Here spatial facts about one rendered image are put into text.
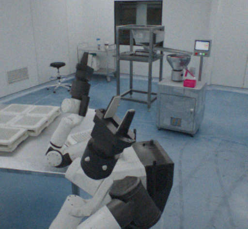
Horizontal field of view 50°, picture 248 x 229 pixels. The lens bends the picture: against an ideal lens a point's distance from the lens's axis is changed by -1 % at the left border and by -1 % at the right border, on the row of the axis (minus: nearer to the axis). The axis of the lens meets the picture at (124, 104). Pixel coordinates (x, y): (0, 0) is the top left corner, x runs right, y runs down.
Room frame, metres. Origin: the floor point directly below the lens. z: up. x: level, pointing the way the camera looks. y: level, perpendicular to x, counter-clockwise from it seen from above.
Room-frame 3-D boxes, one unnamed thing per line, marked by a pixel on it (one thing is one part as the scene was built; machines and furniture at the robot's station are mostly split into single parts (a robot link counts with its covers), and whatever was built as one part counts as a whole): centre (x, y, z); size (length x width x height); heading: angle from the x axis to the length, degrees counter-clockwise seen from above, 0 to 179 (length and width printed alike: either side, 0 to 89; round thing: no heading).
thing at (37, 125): (2.02, 0.78, 0.93); 0.25 x 0.24 x 0.02; 171
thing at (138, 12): (7.09, -0.33, 1.43); 1.32 x 0.01 x 1.11; 62
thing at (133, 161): (0.95, -0.03, 1.13); 0.34 x 0.30 x 0.36; 13
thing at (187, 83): (3.67, -0.93, 0.80); 0.16 x 0.12 x 0.09; 62
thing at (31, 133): (2.02, 0.78, 0.88); 0.24 x 0.24 x 0.02; 81
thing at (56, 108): (2.27, 0.74, 0.93); 0.25 x 0.24 x 0.02; 171
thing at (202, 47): (3.95, -1.14, 1.07); 0.23 x 0.10 x 0.62; 62
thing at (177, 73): (3.99, -0.87, 0.95); 0.49 x 0.36 x 0.37; 62
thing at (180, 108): (3.92, -0.89, 0.38); 0.63 x 0.57 x 0.76; 62
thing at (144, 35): (4.74, -0.46, 0.75); 1.43 x 1.06 x 1.50; 62
